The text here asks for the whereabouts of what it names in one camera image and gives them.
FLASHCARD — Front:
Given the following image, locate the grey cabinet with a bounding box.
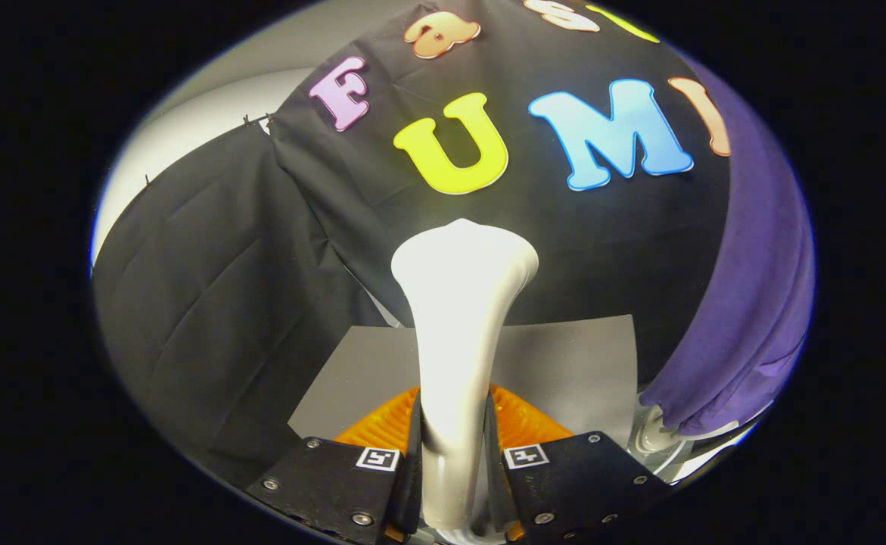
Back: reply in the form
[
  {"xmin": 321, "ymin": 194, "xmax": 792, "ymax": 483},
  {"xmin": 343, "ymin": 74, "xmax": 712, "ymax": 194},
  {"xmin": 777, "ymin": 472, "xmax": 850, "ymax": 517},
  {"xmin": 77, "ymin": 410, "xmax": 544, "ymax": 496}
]
[{"xmin": 288, "ymin": 314, "xmax": 639, "ymax": 447}]

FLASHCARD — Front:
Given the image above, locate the black backdrop cloth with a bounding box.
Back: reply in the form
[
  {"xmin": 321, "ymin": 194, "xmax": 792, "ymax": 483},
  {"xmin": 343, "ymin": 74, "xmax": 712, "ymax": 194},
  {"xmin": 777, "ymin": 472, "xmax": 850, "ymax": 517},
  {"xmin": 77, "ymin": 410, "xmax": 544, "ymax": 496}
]
[{"xmin": 93, "ymin": 0, "xmax": 738, "ymax": 485}]

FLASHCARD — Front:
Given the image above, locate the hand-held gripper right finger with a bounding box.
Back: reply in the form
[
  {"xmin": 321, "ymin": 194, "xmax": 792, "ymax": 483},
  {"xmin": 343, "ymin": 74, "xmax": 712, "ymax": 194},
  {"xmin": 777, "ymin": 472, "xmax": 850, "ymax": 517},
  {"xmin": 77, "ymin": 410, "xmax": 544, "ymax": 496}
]
[{"xmin": 484, "ymin": 384, "xmax": 674, "ymax": 543}]

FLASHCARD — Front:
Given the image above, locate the white mannequin torso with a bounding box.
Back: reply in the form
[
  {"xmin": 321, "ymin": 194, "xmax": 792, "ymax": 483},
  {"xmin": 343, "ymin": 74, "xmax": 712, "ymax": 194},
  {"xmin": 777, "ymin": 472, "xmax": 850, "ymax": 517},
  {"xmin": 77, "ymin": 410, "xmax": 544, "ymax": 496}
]
[{"xmin": 634, "ymin": 403, "xmax": 746, "ymax": 464}]

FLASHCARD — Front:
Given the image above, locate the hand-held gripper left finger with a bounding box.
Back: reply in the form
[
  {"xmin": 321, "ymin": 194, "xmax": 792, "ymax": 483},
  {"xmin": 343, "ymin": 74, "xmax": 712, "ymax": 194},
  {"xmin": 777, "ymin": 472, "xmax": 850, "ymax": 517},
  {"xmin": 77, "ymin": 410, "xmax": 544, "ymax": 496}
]
[{"xmin": 244, "ymin": 386, "xmax": 422, "ymax": 544}]

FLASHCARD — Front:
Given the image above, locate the purple jacket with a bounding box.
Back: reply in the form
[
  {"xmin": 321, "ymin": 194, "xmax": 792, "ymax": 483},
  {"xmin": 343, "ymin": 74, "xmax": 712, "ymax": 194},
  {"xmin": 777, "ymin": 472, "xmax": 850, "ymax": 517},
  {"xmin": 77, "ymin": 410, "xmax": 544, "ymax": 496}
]
[{"xmin": 638, "ymin": 45, "xmax": 818, "ymax": 438}]

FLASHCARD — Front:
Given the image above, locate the white garment steamer head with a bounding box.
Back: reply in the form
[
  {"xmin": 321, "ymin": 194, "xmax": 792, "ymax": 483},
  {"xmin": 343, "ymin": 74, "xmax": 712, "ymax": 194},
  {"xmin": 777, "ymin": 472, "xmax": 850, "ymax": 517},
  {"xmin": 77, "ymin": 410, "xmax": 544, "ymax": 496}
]
[{"xmin": 390, "ymin": 218, "xmax": 540, "ymax": 540}]

